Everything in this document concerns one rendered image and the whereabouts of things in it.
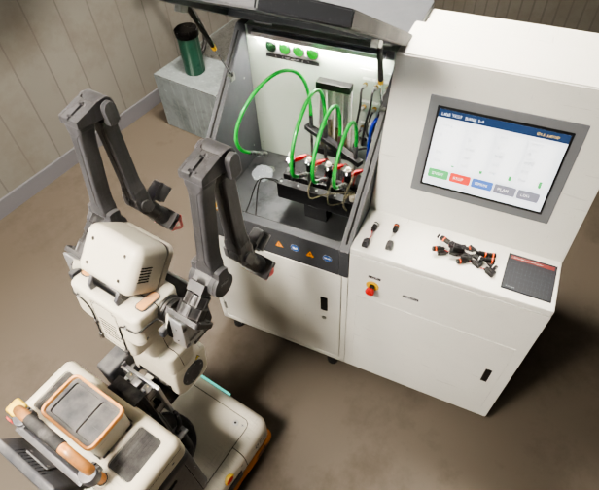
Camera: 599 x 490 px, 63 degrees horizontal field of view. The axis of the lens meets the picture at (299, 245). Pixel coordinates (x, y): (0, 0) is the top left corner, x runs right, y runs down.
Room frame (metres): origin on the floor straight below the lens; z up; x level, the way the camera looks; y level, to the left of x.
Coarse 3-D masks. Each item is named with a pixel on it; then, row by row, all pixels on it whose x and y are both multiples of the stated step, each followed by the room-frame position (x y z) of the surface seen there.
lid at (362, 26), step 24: (168, 0) 1.50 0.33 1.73; (192, 0) 1.07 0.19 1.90; (216, 0) 0.98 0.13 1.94; (240, 0) 0.96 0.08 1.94; (264, 0) 0.95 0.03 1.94; (288, 0) 0.97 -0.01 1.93; (312, 0) 0.99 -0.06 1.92; (288, 24) 1.65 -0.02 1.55; (312, 24) 1.62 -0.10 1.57; (336, 24) 0.99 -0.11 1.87; (360, 24) 1.05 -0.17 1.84; (384, 24) 1.22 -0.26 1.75
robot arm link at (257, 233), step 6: (252, 228) 1.02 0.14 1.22; (258, 228) 1.02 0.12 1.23; (252, 234) 1.00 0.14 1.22; (258, 234) 1.00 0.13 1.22; (264, 234) 1.01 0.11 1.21; (252, 240) 0.99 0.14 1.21; (258, 240) 0.99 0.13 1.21; (264, 240) 1.00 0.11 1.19; (258, 246) 0.98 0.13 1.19; (264, 246) 0.99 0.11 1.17; (246, 258) 0.91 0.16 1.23; (252, 258) 0.92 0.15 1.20
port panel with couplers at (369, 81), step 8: (368, 72) 1.66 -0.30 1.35; (376, 72) 1.64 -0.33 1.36; (360, 80) 1.67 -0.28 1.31; (368, 80) 1.65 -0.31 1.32; (376, 80) 1.64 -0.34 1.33; (384, 80) 1.62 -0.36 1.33; (360, 88) 1.67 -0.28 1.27; (368, 88) 1.65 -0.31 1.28; (376, 88) 1.61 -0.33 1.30; (384, 88) 1.62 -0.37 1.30; (368, 96) 1.65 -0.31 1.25; (376, 96) 1.64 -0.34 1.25; (368, 104) 1.65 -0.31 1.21; (376, 104) 1.63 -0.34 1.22; (360, 112) 1.67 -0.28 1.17; (376, 112) 1.63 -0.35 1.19; (360, 120) 1.66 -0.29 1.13; (368, 120) 1.65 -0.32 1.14; (360, 128) 1.64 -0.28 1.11; (368, 128) 1.65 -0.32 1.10
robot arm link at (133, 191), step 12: (108, 108) 1.16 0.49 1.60; (108, 120) 1.15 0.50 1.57; (120, 120) 1.17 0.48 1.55; (108, 132) 1.17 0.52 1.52; (120, 132) 1.19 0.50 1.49; (108, 144) 1.16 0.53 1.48; (120, 144) 1.18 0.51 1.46; (108, 156) 1.18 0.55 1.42; (120, 156) 1.17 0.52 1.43; (120, 168) 1.16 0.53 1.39; (132, 168) 1.19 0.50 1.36; (120, 180) 1.17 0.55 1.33; (132, 180) 1.18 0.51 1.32; (132, 192) 1.16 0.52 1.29; (144, 192) 1.19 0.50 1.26; (132, 204) 1.17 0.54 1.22
